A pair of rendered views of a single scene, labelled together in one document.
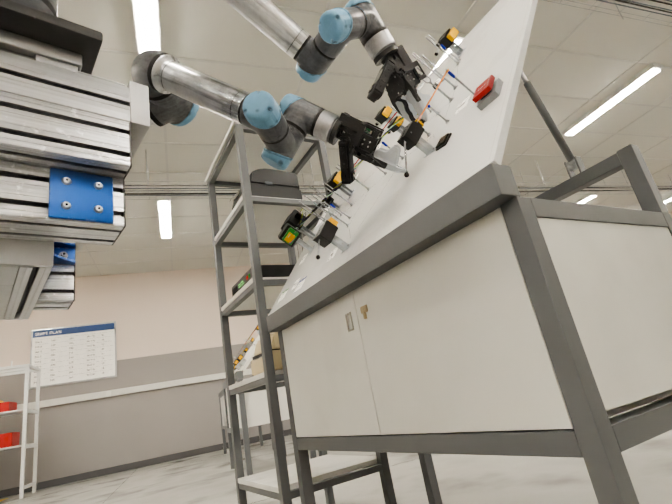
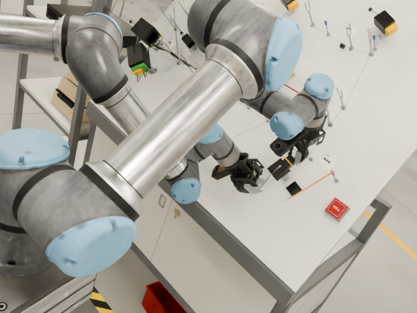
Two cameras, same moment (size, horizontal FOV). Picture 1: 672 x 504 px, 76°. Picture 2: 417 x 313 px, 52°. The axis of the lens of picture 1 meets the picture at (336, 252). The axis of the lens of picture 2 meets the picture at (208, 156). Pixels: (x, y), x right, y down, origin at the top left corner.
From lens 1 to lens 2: 1.35 m
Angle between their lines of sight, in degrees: 54
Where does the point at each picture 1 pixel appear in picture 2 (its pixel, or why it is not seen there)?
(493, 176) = (287, 299)
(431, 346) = (205, 277)
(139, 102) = not seen: hidden behind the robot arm
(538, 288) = not seen: outside the picture
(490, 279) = (252, 302)
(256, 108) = (183, 199)
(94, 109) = (78, 282)
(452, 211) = (259, 277)
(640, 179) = (373, 224)
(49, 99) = (53, 299)
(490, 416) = not seen: outside the picture
